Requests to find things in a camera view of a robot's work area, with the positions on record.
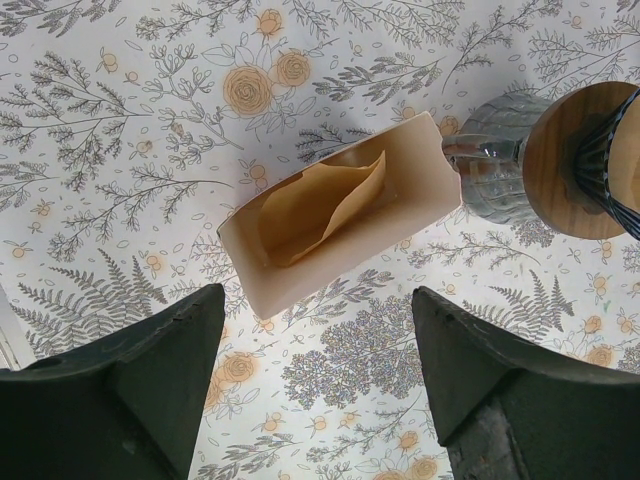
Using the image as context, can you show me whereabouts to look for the blue ribbed dripper holder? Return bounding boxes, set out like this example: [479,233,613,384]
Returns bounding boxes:
[573,91,639,239]

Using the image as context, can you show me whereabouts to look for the wooden dripper ring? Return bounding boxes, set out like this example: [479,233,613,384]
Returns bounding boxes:
[520,81,640,240]

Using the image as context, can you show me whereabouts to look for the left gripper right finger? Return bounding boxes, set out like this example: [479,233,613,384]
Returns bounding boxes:
[412,286,639,479]

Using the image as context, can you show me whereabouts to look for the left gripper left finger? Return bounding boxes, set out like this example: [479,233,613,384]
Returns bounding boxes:
[1,284,225,479]

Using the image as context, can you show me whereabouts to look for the orange coffee filter box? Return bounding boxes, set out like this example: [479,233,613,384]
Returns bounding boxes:
[217,112,461,318]

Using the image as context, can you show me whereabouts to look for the brown filters in box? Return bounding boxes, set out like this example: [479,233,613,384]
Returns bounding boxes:
[258,153,386,267]

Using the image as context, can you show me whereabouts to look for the grey glass carafe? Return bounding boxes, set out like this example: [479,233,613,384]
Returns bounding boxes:
[441,93,551,225]

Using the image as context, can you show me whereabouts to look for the floral patterned table mat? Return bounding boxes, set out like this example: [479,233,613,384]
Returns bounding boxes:
[1,1,639,479]

